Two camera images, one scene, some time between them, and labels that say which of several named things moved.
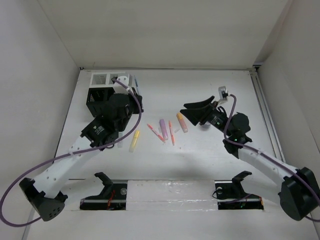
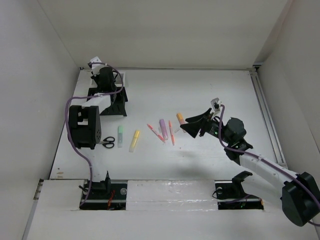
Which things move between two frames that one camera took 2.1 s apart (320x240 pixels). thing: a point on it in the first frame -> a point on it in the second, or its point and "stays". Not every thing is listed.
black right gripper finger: (197, 116) -> (193, 128)
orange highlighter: (182, 122) stays
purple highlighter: (164, 129) stays
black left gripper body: (134, 108) -> (98, 77)
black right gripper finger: (200, 104) -> (199, 117)
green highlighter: (120, 144) stays
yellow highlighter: (134, 140) stays
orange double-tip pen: (172, 136) stays
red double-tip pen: (160, 137) stays
